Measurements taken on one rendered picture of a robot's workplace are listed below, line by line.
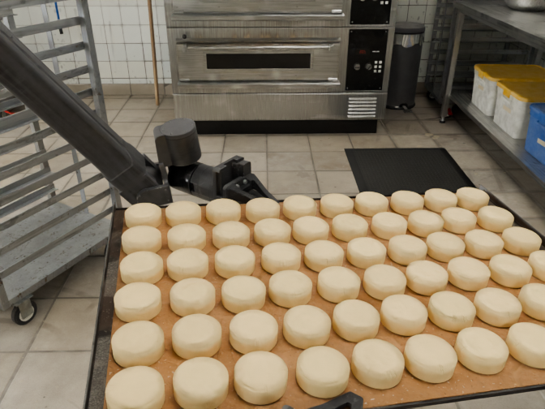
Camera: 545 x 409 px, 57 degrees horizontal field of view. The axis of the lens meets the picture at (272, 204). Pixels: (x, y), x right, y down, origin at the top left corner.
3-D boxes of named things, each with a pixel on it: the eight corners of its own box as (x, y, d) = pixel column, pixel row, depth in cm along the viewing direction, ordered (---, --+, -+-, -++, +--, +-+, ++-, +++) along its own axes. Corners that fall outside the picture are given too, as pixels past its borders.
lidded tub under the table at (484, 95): (465, 99, 370) (471, 63, 357) (529, 99, 370) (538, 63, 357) (483, 117, 337) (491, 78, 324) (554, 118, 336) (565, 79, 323)
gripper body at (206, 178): (247, 211, 87) (214, 199, 90) (246, 157, 82) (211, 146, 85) (224, 227, 82) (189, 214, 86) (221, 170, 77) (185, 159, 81)
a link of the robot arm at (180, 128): (136, 182, 90) (139, 211, 83) (118, 124, 83) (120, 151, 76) (203, 166, 92) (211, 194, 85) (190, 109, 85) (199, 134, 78)
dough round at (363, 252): (375, 247, 69) (377, 234, 69) (390, 268, 65) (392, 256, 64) (341, 250, 68) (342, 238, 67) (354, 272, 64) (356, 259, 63)
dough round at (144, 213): (145, 210, 75) (144, 198, 74) (169, 221, 72) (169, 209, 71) (118, 223, 71) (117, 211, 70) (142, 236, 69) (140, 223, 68)
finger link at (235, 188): (288, 222, 83) (242, 206, 87) (289, 183, 79) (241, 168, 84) (264, 241, 78) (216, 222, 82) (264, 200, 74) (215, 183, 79)
